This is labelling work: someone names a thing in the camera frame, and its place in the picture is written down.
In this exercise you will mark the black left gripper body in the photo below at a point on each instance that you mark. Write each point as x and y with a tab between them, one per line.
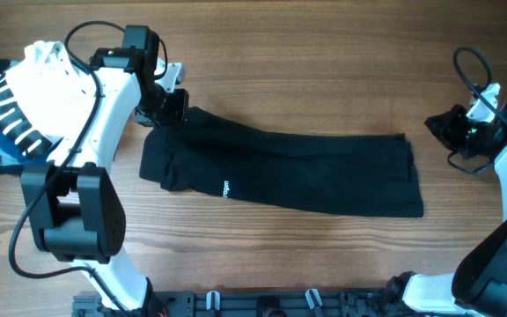
163	107

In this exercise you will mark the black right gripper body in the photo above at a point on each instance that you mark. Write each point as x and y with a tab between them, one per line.
449	129

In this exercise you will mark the black t-shirt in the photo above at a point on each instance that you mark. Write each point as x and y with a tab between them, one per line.
370	176

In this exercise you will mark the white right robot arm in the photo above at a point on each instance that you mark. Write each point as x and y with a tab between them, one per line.
478	286

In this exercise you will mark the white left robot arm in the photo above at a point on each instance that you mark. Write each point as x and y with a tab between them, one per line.
71	205

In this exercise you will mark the black white striped garment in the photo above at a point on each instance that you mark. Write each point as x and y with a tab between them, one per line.
17	130

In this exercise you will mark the blue garment in pile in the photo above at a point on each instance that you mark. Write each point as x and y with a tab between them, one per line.
43	105

